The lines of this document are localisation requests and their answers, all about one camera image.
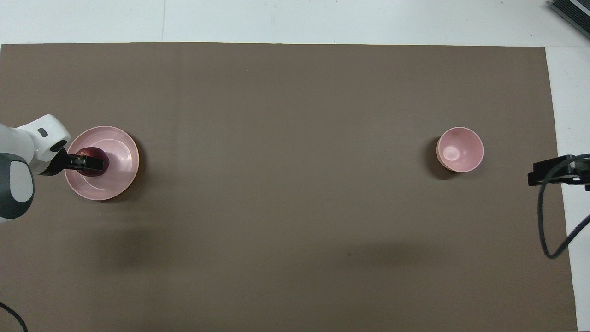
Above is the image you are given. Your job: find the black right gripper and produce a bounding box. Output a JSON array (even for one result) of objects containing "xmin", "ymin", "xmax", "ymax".
[{"xmin": 528, "ymin": 154, "xmax": 590, "ymax": 186}]

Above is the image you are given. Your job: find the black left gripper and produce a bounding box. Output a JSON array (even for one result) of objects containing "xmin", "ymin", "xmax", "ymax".
[{"xmin": 40, "ymin": 148, "xmax": 105, "ymax": 177}]

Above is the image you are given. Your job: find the dark red apple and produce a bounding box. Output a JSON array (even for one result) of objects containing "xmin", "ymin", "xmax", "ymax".
[{"xmin": 73, "ymin": 147, "xmax": 110, "ymax": 178}]

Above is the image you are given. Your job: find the pink plate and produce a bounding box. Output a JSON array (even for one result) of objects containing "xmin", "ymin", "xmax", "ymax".
[{"xmin": 64, "ymin": 126, "xmax": 140, "ymax": 201}]

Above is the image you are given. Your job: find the pink bowl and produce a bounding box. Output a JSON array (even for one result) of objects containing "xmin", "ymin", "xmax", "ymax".
[{"xmin": 436, "ymin": 127, "xmax": 484, "ymax": 173}]

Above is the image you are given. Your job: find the grey ribbed metal device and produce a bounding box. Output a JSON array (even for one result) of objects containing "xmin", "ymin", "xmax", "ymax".
[{"xmin": 548, "ymin": 0, "xmax": 590, "ymax": 40}]

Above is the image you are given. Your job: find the brown table mat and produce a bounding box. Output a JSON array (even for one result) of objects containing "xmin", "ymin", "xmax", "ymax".
[{"xmin": 0, "ymin": 42, "xmax": 579, "ymax": 332}]

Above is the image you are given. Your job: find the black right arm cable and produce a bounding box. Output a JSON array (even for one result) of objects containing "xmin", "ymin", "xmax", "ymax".
[{"xmin": 537, "ymin": 154, "xmax": 590, "ymax": 259}]

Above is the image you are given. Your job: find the thin black loose cable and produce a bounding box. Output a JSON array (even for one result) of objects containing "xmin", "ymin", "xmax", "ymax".
[{"xmin": 0, "ymin": 302, "xmax": 29, "ymax": 332}]

